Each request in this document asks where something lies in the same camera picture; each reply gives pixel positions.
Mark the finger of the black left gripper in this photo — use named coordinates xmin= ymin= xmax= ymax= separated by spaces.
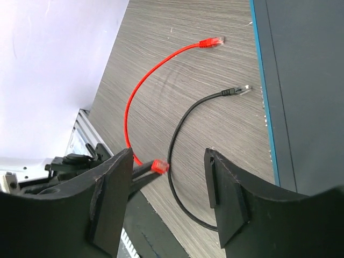
xmin=128 ymin=161 xmax=161 ymax=200

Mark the grey blue network switch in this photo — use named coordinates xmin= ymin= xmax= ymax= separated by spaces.
xmin=250 ymin=1 xmax=343 ymax=196

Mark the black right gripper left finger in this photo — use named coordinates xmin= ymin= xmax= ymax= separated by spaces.
xmin=1 ymin=149 xmax=133 ymax=257

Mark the slotted cable duct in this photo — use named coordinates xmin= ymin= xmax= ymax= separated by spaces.
xmin=117 ymin=228 xmax=140 ymax=258

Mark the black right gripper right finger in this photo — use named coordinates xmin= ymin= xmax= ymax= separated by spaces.
xmin=204 ymin=148 xmax=343 ymax=257

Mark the red ethernet cable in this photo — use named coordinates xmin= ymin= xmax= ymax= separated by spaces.
xmin=123 ymin=35 xmax=225 ymax=175

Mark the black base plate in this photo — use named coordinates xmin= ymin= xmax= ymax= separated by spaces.
xmin=124 ymin=191 xmax=189 ymax=258

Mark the black ethernet cable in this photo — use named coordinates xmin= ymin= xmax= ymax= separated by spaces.
xmin=167 ymin=84 xmax=253 ymax=232

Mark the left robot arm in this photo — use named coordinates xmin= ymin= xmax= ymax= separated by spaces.
xmin=18 ymin=143 xmax=169 ymax=200

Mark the aluminium frame rail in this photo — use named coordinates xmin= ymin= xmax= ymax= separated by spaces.
xmin=64 ymin=109 xmax=113 ymax=156

